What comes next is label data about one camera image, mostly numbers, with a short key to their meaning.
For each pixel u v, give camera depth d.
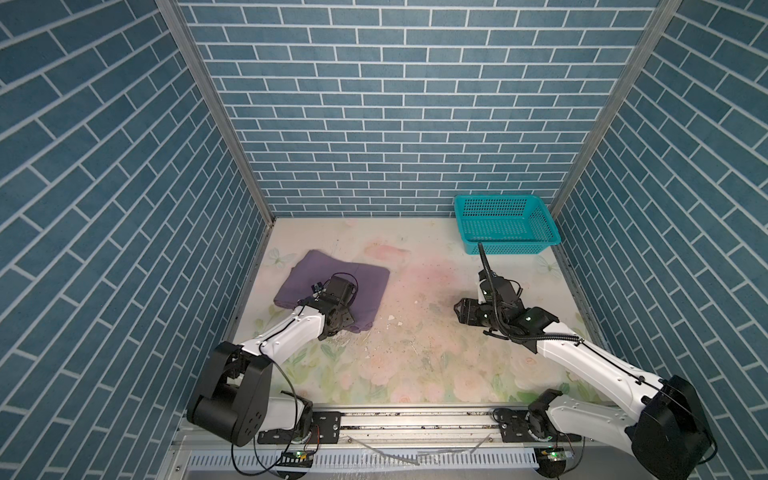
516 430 0.73
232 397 0.42
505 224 1.20
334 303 0.69
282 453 0.71
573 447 0.69
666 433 0.40
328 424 0.74
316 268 1.03
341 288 0.71
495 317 0.62
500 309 0.62
